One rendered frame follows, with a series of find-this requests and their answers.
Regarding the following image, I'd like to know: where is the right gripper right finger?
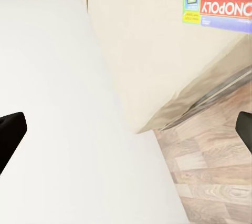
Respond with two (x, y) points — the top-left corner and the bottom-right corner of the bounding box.
(235, 111), (252, 154)

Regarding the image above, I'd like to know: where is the board game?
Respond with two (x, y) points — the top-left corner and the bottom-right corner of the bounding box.
(182, 0), (252, 34)

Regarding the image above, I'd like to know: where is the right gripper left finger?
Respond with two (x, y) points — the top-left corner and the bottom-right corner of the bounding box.
(0, 111), (27, 175)

